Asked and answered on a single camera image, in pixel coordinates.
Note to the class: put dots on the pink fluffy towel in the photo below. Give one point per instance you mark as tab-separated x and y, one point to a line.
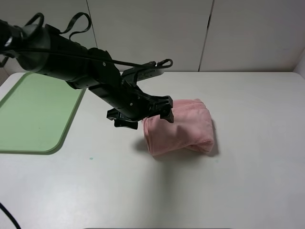
192	129

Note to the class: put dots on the green plastic tray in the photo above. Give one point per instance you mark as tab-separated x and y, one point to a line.
36	114

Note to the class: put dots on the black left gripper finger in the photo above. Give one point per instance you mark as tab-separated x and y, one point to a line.
162	106
121	120

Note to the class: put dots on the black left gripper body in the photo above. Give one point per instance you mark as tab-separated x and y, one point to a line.
122	97

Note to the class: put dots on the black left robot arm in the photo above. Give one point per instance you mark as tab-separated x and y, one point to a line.
41	49

